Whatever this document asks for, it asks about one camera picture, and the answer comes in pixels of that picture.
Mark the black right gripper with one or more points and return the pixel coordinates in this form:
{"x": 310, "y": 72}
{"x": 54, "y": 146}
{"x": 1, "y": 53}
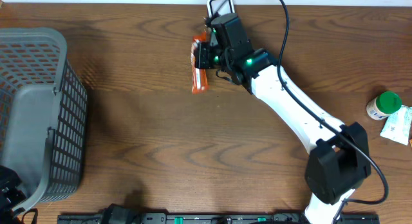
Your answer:
{"x": 201, "y": 49}

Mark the teal wet wipes pack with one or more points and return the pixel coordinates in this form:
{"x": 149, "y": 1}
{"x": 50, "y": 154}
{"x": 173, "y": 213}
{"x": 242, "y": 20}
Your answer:
{"x": 398, "y": 125}

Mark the white barcode scanner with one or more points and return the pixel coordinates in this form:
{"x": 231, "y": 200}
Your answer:
{"x": 220, "y": 7}

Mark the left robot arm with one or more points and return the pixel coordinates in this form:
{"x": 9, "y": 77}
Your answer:
{"x": 12, "y": 196}

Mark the red Top chocolate bar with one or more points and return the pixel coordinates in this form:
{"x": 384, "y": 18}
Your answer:
{"x": 199, "y": 78}

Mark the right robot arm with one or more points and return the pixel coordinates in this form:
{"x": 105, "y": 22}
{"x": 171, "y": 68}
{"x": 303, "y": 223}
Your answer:
{"x": 337, "y": 163}

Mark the green lid jar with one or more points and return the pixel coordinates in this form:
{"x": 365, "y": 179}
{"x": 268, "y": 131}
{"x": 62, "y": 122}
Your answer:
{"x": 384, "y": 105}

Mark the grey plastic basket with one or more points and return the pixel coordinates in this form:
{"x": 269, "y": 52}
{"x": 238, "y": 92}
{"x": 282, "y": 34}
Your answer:
{"x": 44, "y": 109}

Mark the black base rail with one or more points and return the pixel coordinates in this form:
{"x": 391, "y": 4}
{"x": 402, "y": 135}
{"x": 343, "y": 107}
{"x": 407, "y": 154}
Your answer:
{"x": 117, "y": 214}

